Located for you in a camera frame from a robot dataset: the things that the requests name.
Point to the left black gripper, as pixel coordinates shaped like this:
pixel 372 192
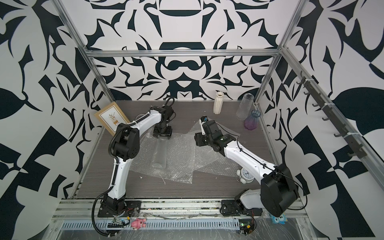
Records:
pixel 169 133

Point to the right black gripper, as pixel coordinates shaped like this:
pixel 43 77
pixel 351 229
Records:
pixel 198 139

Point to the purple blue glass vase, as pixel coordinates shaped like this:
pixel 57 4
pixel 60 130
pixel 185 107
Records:
pixel 252 121

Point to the iridescent bubble wrap bundle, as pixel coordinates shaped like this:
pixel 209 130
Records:
pixel 216 165

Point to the bubble wrap around white vase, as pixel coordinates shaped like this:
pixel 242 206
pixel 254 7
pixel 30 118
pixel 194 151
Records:
pixel 184 157

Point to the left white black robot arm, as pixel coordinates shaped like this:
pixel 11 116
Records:
pixel 125 146

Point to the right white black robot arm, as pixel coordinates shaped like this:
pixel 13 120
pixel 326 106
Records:
pixel 278 188

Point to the white alarm clock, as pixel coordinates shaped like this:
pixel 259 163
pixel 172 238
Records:
pixel 244 176

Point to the wooden framed picture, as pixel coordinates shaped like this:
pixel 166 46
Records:
pixel 111 116

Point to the right circuit board with led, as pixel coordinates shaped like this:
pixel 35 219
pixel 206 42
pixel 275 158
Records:
pixel 247 226

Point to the pink pig toy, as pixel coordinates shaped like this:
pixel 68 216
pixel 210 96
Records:
pixel 138 223

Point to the left green circuit board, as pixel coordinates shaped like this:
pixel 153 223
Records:
pixel 119 223

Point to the blue owl toy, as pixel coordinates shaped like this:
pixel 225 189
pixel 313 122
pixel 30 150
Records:
pixel 279 220

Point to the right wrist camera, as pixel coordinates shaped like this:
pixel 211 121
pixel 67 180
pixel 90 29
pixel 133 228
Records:
pixel 203 120

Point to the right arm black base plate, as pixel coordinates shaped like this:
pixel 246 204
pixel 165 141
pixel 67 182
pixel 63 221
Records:
pixel 236 208

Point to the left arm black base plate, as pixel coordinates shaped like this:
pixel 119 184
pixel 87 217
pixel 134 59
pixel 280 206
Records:
pixel 119 209

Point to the white slotted cable duct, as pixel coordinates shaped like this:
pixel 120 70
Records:
pixel 186 224

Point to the black hook rail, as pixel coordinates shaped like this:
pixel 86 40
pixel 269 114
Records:
pixel 344 129

